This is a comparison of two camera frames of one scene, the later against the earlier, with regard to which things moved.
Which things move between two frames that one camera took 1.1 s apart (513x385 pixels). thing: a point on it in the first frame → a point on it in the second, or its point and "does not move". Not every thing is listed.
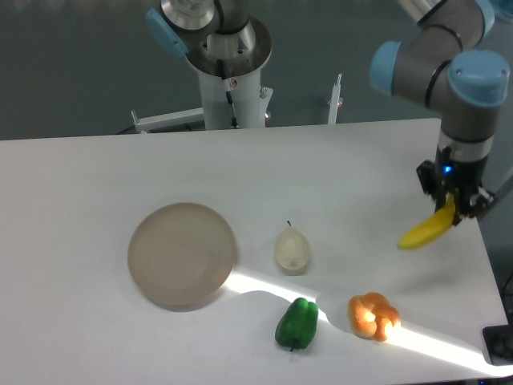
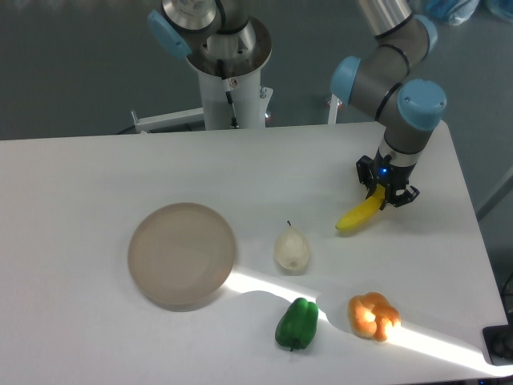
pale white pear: [292, 247] does not move
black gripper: [459, 177] → [389, 173]
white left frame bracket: [169, 119] does not move
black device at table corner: [499, 342] does not move
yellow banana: [430, 227] → [363, 212]
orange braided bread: [371, 315] does not move
